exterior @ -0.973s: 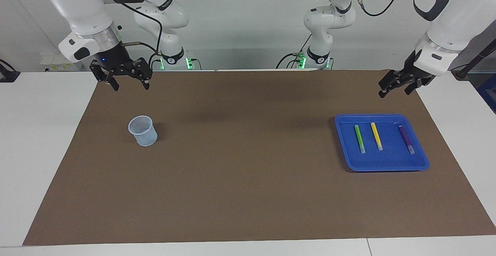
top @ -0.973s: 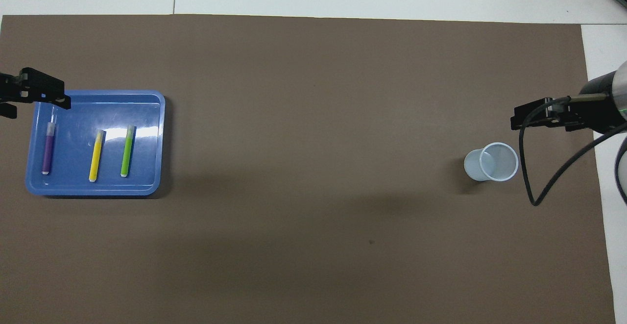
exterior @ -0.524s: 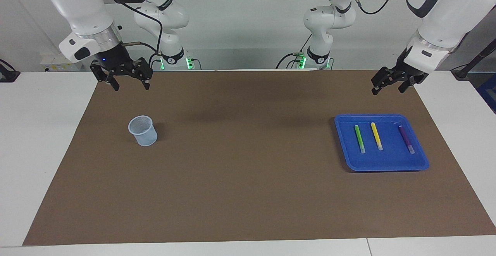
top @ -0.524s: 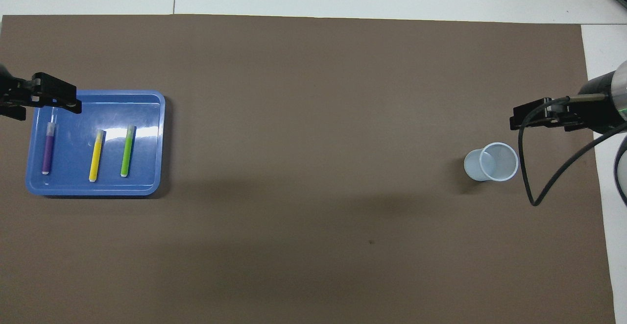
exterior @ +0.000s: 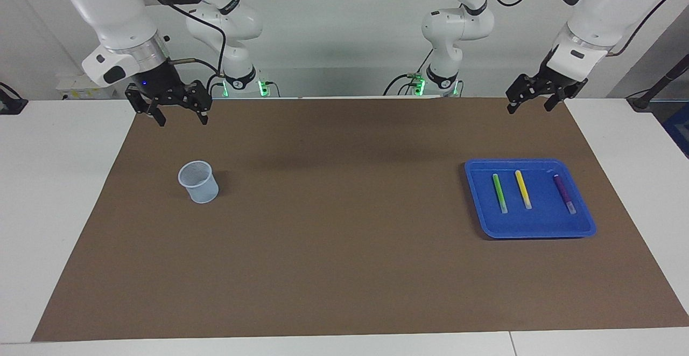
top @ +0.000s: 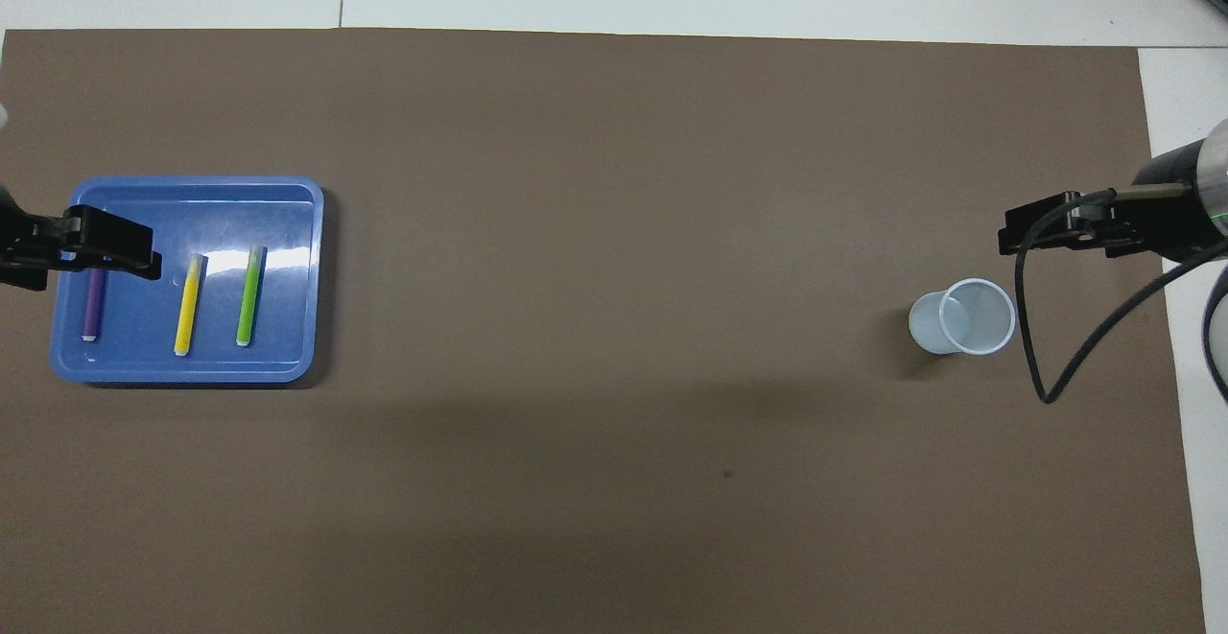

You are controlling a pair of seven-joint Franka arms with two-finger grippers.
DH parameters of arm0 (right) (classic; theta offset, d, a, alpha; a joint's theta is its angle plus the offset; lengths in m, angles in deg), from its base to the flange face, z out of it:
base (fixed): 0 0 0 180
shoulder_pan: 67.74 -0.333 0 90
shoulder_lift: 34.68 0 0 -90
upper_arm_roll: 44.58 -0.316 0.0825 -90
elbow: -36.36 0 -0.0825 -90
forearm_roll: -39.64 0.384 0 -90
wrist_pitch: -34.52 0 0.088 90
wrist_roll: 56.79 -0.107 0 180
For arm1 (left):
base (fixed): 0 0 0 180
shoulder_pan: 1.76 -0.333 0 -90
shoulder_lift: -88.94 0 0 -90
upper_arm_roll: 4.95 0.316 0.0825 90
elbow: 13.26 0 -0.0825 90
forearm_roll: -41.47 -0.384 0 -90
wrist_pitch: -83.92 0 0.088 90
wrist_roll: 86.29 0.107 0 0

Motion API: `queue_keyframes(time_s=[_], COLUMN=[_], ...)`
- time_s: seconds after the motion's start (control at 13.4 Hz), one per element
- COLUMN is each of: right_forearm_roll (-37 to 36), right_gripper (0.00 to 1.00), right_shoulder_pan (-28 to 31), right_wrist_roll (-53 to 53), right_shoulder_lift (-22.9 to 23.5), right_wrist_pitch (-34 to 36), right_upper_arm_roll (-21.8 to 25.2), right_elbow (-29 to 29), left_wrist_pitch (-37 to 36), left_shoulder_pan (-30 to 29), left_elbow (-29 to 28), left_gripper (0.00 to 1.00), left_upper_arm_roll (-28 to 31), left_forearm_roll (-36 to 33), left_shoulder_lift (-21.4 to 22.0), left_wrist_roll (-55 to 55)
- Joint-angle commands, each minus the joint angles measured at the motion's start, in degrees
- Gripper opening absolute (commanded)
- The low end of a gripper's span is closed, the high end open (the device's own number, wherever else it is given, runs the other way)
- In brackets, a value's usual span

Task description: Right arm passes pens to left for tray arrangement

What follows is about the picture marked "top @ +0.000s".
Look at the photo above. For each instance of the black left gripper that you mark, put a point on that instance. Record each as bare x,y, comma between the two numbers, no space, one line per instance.
24,246

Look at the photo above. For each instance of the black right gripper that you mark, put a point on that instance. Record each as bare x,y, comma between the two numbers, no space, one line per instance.
1170,212

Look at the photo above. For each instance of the purple pen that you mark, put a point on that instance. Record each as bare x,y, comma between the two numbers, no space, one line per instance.
93,308

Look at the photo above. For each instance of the yellow pen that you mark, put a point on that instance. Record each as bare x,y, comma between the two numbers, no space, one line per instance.
189,303

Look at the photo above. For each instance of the green pen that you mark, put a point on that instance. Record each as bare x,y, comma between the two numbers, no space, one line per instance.
249,298

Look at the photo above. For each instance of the blue plastic tray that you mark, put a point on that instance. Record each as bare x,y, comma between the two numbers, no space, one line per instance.
278,327

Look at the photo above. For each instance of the pale blue mesh pen cup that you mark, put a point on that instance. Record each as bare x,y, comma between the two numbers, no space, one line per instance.
959,327

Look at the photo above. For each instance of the brown table mat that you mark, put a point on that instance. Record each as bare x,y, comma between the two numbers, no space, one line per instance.
614,327

